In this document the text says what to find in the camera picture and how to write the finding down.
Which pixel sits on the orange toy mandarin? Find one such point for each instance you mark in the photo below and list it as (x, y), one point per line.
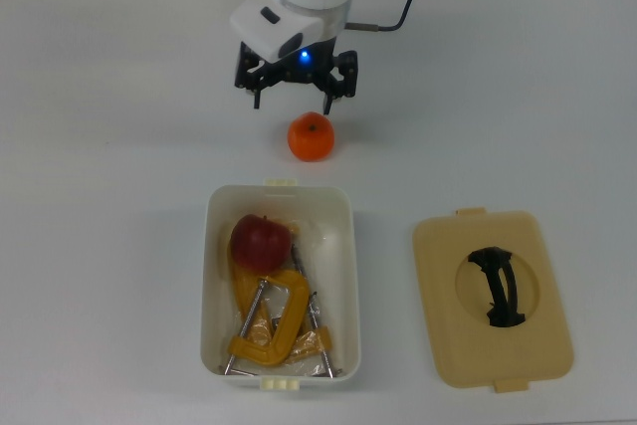
(311, 139)

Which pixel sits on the white plastic container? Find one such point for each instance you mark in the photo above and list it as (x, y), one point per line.
(209, 295)

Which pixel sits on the clear plastic bag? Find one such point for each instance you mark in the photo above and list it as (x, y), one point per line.
(328, 251)

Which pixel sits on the red toy apple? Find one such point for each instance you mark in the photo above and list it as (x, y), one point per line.
(261, 243)

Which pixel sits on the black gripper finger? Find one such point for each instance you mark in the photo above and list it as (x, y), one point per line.
(343, 79)
(246, 74)

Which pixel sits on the yellow C-clamp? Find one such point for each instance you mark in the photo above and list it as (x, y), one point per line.
(311, 340)
(291, 305)

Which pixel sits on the tan plastic lid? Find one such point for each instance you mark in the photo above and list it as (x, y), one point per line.
(448, 325)

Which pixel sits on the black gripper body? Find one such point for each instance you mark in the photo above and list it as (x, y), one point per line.
(298, 69)

